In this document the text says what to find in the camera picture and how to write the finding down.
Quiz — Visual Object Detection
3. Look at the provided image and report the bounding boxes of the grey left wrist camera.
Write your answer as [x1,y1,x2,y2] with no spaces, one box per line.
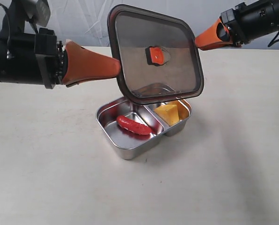
[8,0,51,36]

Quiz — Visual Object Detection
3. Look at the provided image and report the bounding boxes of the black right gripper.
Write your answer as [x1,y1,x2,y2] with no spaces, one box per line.
[195,0,279,50]

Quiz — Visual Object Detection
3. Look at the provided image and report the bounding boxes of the yellow toy cheese wedge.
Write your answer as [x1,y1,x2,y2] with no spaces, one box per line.
[154,105,179,126]

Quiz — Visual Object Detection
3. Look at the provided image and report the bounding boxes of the steel two-compartment lunch box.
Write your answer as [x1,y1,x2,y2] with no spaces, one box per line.
[96,97,192,160]

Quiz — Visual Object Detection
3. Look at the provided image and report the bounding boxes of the red toy sausage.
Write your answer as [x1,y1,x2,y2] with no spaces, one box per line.
[117,115,152,135]

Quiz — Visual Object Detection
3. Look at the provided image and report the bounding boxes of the white backdrop cloth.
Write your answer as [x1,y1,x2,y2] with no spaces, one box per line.
[0,0,279,51]

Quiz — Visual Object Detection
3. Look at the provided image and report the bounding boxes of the grey lunch box lid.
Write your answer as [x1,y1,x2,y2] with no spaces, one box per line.
[107,4,204,105]

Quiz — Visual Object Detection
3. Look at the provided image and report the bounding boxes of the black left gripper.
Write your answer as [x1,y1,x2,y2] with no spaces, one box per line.
[34,28,121,89]

